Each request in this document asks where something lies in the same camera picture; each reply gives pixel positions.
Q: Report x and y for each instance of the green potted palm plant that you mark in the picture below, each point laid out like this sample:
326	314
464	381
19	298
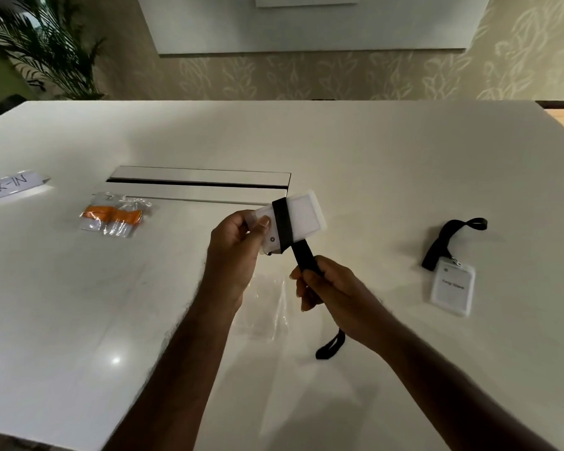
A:
51	46

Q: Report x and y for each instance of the person's left forearm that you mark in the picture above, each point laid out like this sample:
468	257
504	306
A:
183	371

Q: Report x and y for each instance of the clear empty plastic bag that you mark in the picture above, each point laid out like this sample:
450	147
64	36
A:
263	314

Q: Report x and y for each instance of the person's left hand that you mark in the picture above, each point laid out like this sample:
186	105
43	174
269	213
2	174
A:
230	258

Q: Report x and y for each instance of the white badge holder with card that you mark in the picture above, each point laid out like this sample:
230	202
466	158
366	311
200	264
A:
452	288

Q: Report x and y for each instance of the white plastic badge holder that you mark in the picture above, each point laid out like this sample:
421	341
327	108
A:
305	216

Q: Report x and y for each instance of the person's left thumb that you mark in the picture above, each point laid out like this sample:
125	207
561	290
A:
259	228

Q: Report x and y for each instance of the large white wall board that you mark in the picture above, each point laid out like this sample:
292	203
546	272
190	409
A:
310	30

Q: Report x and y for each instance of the person's right hand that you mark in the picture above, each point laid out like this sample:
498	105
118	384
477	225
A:
345	300

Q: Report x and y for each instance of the person's right forearm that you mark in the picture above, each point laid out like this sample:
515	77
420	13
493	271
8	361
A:
451	394

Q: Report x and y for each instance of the white paper sign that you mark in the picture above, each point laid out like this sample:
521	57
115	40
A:
9	185

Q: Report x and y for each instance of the person's right thumb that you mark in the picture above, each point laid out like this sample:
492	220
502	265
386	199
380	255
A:
323	266

